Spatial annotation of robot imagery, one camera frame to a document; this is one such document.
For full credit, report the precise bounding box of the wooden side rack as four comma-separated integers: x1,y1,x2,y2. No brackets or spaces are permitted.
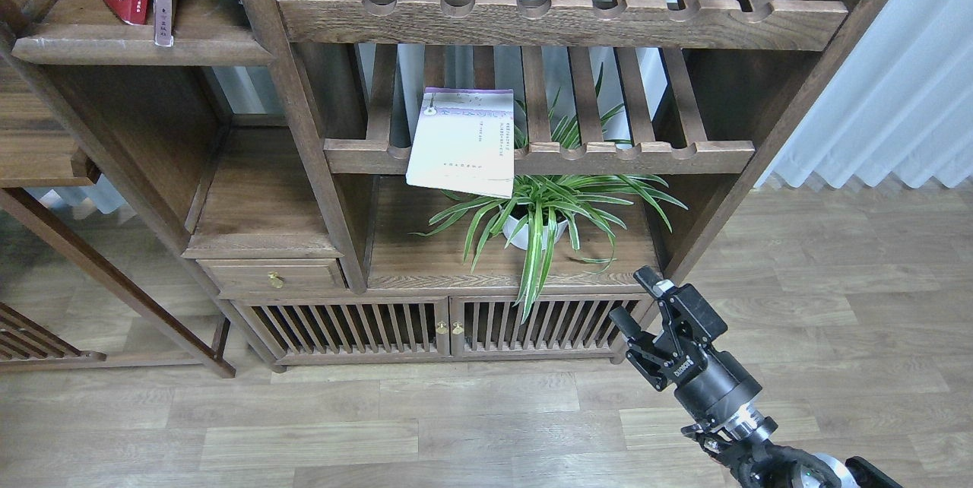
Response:
0,70,238,379

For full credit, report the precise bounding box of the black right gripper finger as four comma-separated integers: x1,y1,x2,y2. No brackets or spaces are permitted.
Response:
609,307,644,341
635,266,727,348

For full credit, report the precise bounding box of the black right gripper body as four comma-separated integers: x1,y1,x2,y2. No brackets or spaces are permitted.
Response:
628,325,765,423

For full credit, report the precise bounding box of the dark wooden bookshelf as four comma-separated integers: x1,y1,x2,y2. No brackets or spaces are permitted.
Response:
2,0,889,370

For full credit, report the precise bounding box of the brass drawer knob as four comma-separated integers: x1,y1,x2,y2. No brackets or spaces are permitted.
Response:
267,272,285,288

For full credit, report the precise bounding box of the white purple book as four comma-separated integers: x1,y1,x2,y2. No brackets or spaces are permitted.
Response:
406,87,515,199

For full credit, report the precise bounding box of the green spider plant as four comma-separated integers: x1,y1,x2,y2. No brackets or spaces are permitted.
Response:
428,107,680,312

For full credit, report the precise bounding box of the white plant pot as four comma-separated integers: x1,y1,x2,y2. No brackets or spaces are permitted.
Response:
502,205,569,250

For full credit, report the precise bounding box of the white pleated curtain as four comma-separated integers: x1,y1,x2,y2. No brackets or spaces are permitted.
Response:
758,0,972,188

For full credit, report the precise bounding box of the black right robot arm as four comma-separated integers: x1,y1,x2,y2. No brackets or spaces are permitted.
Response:
610,266,895,487

